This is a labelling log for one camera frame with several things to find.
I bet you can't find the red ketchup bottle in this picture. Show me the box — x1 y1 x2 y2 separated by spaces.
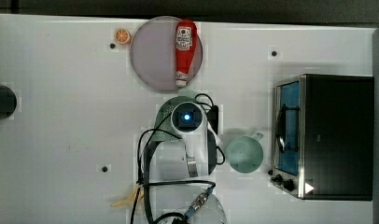
175 20 197 88

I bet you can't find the black frying pan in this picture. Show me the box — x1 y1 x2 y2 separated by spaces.
0 85 18 120

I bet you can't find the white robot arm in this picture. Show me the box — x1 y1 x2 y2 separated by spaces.
144 102 228 224

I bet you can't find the grey round plate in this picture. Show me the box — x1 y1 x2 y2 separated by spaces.
130 16 203 91

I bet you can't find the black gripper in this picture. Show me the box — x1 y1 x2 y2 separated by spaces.
207 105 219 133

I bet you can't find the silver toaster oven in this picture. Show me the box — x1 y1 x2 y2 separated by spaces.
268 74 374 201

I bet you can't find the peeled banana toy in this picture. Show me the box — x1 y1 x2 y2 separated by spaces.
111 186 144 207

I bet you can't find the orange slice toy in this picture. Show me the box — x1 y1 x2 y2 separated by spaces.
114 29 132 45

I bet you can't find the mint green mug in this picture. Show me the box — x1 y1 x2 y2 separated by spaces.
226 133 264 174

